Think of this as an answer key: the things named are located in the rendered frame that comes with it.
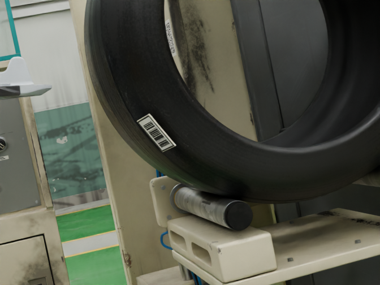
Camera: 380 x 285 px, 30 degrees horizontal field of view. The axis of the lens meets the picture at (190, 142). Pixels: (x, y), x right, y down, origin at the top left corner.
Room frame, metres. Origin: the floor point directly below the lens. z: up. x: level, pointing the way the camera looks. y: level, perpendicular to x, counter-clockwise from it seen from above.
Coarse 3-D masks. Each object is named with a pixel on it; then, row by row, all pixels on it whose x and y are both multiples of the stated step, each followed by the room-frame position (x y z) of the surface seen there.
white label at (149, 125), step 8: (144, 120) 1.03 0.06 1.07; (152, 120) 1.01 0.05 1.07; (144, 128) 1.04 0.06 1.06; (152, 128) 1.03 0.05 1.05; (160, 128) 1.01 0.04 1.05; (152, 136) 1.04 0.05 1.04; (160, 136) 1.03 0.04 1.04; (168, 136) 1.02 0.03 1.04; (160, 144) 1.04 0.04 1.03; (168, 144) 1.03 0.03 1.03
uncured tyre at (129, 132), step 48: (96, 0) 1.07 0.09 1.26; (144, 0) 1.02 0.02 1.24; (336, 0) 1.39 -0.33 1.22; (96, 48) 1.08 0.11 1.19; (144, 48) 1.02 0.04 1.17; (336, 48) 1.39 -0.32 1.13; (144, 96) 1.02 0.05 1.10; (192, 96) 1.02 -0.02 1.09; (336, 96) 1.38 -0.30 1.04; (144, 144) 1.08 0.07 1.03; (192, 144) 1.03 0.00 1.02; (240, 144) 1.04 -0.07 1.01; (288, 144) 1.35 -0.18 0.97; (336, 144) 1.07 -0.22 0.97; (240, 192) 1.07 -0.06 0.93; (288, 192) 1.08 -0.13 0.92
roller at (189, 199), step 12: (180, 192) 1.35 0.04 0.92; (192, 192) 1.28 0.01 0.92; (204, 192) 1.23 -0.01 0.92; (180, 204) 1.33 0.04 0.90; (192, 204) 1.24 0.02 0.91; (204, 204) 1.17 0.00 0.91; (216, 204) 1.11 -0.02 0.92; (228, 204) 1.06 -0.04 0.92; (240, 204) 1.05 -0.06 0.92; (204, 216) 1.18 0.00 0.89; (216, 216) 1.09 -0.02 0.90; (228, 216) 1.05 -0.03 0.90; (240, 216) 1.05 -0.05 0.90; (252, 216) 1.06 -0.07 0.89; (240, 228) 1.05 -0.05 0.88
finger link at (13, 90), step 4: (0, 88) 1.05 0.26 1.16; (4, 88) 1.05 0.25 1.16; (8, 88) 1.05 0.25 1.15; (12, 88) 1.06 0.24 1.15; (16, 88) 1.06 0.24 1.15; (0, 92) 1.04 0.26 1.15; (4, 92) 1.04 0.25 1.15; (8, 92) 1.05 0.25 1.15; (12, 92) 1.05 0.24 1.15; (16, 92) 1.06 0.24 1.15; (0, 96) 1.04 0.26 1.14; (4, 96) 1.05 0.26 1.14
